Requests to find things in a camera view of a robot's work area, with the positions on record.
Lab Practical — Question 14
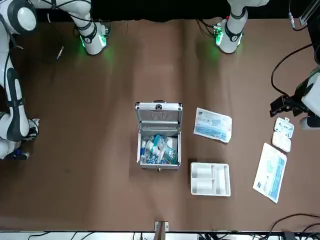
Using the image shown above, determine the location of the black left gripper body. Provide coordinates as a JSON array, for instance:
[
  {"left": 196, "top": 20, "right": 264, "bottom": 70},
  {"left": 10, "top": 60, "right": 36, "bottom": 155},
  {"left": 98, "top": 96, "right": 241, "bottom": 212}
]
[{"left": 284, "top": 95, "right": 309, "bottom": 118}]

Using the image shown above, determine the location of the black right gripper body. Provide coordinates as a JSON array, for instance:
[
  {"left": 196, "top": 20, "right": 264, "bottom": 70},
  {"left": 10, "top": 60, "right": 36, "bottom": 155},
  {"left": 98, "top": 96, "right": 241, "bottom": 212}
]
[{"left": 23, "top": 118, "right": 41, "bottom": 141}]

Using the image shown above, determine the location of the white plastic partition tray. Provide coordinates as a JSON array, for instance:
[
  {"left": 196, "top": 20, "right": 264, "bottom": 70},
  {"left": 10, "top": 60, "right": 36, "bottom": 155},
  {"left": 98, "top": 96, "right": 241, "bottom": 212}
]
[{"left": 190, "top": 162, "right": 232, "bottom": 198}]

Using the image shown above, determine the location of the aluminium first-aid case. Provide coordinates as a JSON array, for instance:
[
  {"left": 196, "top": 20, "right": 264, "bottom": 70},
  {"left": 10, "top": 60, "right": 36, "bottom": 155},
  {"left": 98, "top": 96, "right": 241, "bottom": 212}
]
[{"left": 134, "top": 99, "right": 184, "bottom": 174}]

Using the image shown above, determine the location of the open white plaster box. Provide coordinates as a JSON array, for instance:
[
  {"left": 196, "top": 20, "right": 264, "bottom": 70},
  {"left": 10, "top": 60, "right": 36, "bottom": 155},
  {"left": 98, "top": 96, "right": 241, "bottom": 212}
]
[{"left": 271, "top": 116, "right": 295, "bottom": 153}]

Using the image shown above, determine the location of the long white blue packet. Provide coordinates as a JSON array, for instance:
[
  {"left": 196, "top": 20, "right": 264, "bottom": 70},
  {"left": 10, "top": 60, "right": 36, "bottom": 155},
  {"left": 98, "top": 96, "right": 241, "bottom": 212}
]
[{"left": 252, "top": 142, "right": 288, "bottom": 204}]

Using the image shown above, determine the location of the wide white blue packet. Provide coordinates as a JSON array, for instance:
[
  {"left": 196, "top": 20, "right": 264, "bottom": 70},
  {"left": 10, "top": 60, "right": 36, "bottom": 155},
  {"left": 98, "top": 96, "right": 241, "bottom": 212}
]
[{"left": 193, "top": 107, "right": 233, "bottom": 144}]

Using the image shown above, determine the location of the teal packet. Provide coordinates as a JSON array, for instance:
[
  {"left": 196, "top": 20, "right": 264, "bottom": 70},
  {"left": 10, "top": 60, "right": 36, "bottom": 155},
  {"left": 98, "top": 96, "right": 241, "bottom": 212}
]
[{"left": 152, "top": 134, "right": 168, "bottom": 148}]

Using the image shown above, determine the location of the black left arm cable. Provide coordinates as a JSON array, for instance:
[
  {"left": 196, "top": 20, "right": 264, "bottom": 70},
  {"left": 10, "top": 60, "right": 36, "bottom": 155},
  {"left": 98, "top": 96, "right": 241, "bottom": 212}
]
[{"left": 271, "top": 43, "right": 313, "bottom": 97}]

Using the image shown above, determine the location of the black cable silver connector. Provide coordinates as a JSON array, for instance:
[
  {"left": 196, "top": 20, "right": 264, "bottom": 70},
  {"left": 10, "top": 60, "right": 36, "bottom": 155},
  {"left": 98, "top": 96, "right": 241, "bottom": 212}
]
[{"left": 46, "top": 13, "right": 66, "bottom": 61}]

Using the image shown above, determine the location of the aluminium frame bar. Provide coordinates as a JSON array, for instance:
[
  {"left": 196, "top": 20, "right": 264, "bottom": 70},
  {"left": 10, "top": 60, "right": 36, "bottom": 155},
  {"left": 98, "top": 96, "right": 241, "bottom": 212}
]
[{"left": 298, "top": 0, "right": 320, "bottom": 26}]

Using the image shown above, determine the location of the black left base cable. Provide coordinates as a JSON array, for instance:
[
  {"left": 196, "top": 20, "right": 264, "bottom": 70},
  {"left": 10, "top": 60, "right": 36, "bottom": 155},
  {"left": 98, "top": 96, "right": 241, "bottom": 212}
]
[{"left": 196, "top": 19, "right": 219, "bottom": 36}]

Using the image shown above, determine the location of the aluminium profile post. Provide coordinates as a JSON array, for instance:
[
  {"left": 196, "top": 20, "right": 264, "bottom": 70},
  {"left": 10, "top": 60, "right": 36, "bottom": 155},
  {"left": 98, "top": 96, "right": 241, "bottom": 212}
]
[{"left": 154, "top": 220, "right": 170, "bottom": 240}]

